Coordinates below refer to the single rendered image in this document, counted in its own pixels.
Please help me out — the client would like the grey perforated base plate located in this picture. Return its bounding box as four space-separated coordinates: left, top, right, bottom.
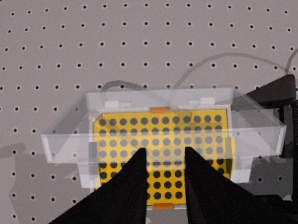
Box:
0 0 298 224

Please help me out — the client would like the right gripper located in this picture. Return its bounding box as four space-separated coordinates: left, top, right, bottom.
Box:
247 74 298 221

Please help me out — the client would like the yellow plate with black holes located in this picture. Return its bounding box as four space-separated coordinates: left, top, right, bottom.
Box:
99 159 232 205

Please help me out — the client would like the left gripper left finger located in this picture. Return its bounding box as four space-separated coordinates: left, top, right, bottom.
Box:
48 148 147 224

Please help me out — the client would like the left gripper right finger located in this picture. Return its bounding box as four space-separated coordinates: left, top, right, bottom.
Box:
184 147 298 224

